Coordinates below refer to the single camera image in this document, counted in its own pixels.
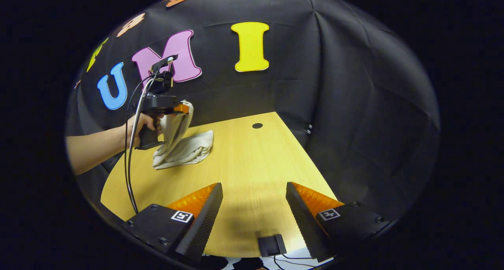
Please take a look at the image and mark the black backdrop cloth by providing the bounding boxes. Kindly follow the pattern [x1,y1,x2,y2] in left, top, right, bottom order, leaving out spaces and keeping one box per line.
[66,0,441,223]

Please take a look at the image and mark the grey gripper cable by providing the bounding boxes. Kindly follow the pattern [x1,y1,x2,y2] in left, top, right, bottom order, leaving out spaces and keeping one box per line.
[127,71,160,215]

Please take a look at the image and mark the white jeans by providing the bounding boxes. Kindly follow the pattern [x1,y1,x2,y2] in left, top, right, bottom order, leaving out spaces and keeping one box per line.
[152,101,214,170]

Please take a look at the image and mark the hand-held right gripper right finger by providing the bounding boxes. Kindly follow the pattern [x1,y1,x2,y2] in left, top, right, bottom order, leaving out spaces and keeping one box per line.
[285,182,391,263]

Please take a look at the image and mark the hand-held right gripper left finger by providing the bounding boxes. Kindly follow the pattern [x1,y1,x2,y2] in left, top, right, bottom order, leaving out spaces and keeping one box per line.
[122,183,224,263]

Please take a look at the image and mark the small black box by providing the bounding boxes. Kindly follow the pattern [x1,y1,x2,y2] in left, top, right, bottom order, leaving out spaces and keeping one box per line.
[258,234,287,257]

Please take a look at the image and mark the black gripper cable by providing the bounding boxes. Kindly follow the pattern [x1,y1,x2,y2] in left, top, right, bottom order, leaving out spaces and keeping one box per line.
[124,75,155,214]

